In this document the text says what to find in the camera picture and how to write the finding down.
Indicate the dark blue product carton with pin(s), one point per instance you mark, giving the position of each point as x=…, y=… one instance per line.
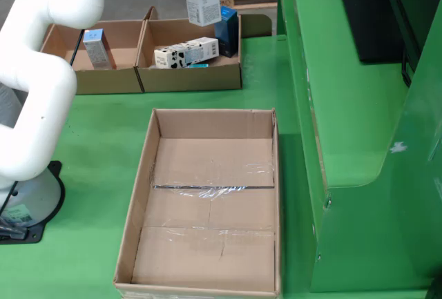
x=229, y=40

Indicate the open brown cardboard box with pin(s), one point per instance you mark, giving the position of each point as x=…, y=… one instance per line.
x=114, y=81
x=193, y=79

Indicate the black monitor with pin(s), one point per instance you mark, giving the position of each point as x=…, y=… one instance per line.
x=373, y=19

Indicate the white fabric bundle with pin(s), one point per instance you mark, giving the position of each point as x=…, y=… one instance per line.
x=8, y=105

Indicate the green metal cabinet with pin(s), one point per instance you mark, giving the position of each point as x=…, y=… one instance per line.
x=345, y=123

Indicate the white d'Alba product carton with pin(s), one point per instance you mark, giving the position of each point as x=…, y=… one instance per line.
x=203, y=5

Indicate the small teal flat packet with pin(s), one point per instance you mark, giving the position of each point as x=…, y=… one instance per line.
x=198, y=65

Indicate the large brown cardboard tray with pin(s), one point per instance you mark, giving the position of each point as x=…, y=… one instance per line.
x=207, y=261

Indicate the white cow print carton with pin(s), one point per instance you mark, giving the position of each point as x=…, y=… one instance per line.
x=183, y=54

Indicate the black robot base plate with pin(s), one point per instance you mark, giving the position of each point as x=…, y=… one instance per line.
x=34, y=235

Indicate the grey-blue product carton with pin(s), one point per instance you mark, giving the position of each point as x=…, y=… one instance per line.
x=96, y=50

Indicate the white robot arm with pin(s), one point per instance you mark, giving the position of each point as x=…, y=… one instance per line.
x=34, y=133

